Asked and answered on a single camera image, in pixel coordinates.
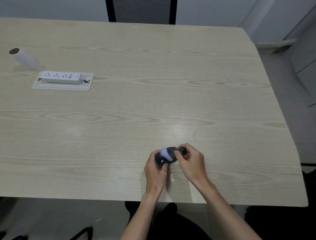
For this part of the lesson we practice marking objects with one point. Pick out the person's right hand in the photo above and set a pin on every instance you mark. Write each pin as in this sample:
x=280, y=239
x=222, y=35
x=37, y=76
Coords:
x=193, y=165

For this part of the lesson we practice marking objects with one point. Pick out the black mesh office chair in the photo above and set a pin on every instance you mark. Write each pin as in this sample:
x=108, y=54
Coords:
x=142, y=11

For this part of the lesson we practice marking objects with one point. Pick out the person's right thumb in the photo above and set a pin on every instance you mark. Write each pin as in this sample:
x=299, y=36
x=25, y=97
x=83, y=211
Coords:
x=178, y=155

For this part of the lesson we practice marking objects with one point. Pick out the person's black trousers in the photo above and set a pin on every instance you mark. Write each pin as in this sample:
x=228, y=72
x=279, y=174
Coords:
x=170, y=225

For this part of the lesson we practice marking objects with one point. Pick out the person's left thumb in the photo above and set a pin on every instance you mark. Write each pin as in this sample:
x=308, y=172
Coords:
x=166, y=168

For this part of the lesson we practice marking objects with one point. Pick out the black chair base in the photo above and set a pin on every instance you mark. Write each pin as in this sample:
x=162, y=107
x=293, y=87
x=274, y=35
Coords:
x=81, y=233

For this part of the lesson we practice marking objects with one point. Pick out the white power strip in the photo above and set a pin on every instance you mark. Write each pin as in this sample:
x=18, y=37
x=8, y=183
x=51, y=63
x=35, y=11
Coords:
x=60, y=77

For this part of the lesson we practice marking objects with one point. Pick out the pale lavender soft piece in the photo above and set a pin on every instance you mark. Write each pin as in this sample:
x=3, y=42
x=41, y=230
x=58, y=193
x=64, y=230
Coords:
x=167, y=153

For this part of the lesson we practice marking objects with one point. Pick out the small black round piece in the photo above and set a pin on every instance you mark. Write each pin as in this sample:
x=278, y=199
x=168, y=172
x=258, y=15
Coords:
x=183, y=150

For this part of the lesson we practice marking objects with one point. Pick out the person's left forearm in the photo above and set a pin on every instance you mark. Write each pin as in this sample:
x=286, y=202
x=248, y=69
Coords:
x=142, y=217

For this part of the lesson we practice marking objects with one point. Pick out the black oval case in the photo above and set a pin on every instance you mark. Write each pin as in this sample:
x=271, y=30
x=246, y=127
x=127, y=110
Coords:
x=170, y=160

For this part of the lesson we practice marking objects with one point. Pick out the person's left hand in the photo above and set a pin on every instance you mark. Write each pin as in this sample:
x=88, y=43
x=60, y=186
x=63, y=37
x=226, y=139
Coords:
x=154, y=176

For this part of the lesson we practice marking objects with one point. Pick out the grey cabinet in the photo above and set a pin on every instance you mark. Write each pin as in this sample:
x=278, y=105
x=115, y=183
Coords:
x=305, y=61

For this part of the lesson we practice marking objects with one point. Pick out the person's right forearm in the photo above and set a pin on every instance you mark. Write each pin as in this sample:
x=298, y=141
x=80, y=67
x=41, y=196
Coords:
x=224, y=212

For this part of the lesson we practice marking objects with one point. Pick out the white cardboard tube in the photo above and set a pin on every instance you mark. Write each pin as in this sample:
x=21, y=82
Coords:
x=24, y=58

